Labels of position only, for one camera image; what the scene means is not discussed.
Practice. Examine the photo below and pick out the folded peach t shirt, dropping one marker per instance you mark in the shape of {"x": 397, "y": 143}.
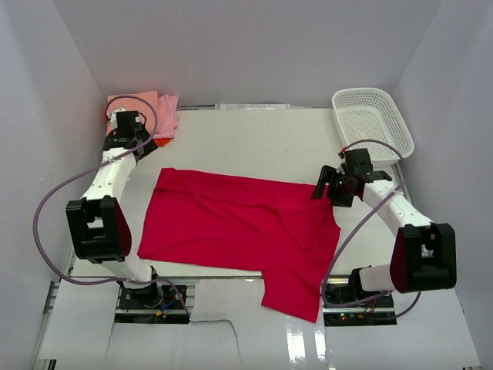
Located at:
{"x": 140, "y": 102}

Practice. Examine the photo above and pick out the red t shirt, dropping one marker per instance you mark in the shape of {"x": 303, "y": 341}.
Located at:
{"x": 248, "y": 224}

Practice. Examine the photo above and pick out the white plastic basket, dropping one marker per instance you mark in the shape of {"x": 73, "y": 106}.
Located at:
{"x": 371, "y": 115}

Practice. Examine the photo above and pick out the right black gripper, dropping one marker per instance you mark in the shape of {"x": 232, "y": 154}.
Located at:
{"x": 327, "y": 176}

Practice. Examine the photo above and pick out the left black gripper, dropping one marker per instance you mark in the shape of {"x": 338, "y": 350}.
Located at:
{"x": 149, "y": 147}

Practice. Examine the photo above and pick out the folded orange t shirt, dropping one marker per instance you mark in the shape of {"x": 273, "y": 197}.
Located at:
{"x": 162, "y": 142}

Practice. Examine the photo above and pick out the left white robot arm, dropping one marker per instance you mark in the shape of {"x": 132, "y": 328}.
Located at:
{"x": 99, "y": 230}

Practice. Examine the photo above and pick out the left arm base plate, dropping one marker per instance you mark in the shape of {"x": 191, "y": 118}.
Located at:
{"x": 154, "y": 305}

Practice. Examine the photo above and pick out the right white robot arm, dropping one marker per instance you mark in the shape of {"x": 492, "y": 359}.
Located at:
{"x": 424, "y": 254}

